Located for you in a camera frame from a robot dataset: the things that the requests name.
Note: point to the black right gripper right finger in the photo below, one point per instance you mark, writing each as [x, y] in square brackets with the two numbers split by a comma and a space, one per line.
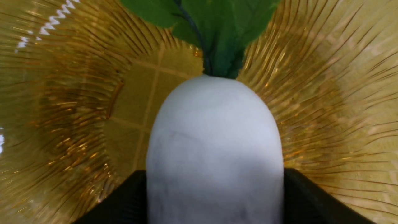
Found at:
[307, 203]

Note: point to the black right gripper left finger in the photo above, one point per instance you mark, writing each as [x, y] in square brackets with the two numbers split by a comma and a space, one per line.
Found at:
[127, 204]

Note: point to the white toy radish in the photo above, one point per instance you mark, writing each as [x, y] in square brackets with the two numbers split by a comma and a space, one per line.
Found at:
[215, 154]

